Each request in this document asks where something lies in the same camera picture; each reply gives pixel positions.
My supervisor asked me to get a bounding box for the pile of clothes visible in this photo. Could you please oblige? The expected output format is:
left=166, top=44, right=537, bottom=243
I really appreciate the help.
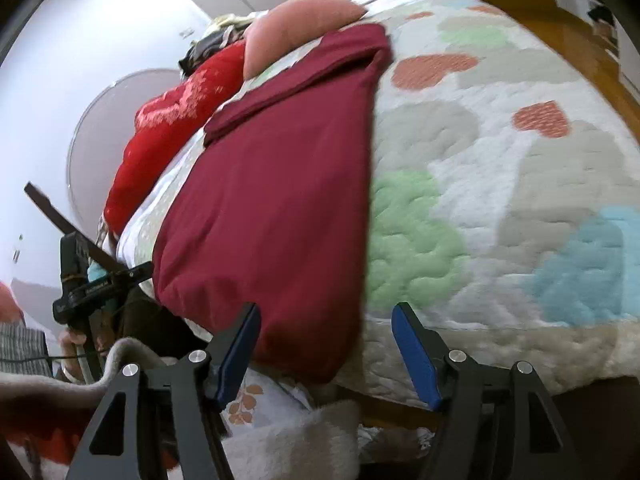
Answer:
left=178, top=12, right=260, bottom=78

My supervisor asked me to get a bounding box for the round grey headboard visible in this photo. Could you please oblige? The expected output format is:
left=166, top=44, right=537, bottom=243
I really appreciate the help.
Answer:
left=66, top=68, right=181, bottom=235

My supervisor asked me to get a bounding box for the cluttered shelf rack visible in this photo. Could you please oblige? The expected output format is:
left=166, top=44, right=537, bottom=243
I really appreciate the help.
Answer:
left=587, top=0, right=620, bottom=61

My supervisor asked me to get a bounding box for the heart patterned quilt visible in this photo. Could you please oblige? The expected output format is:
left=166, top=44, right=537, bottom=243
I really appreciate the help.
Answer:
left=117, top=0, right=639, bottom=404

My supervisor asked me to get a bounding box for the person's left hand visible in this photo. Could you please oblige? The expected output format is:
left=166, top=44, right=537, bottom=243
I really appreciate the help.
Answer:
left=58, top=328, right=96, bottom=385

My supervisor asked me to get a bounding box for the dark red garment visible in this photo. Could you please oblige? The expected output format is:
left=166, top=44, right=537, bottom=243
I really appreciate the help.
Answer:
left=153, top=24, right=392, bottom=384

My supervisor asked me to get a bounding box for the red floral blanket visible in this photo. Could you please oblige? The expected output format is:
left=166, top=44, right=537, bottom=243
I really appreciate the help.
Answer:
left=103, top=40, right=245, bottom=236

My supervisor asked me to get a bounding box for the pink corduroy pillow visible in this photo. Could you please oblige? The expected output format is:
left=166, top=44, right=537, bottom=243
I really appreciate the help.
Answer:
left=243, top=0, right=367, bottom=80

